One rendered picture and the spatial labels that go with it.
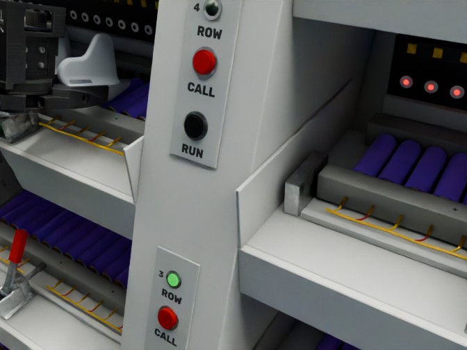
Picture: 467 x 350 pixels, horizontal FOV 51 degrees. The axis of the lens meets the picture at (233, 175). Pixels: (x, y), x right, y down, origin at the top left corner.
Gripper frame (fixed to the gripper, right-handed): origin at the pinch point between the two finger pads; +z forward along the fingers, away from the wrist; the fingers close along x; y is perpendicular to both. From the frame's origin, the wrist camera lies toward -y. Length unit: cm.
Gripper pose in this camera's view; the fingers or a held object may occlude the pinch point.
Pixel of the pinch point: (105, 86)
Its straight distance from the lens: 51.1
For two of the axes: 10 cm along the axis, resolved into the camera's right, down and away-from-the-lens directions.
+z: 4.9, -2.0, 8.5
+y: 1.5, -9.4, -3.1
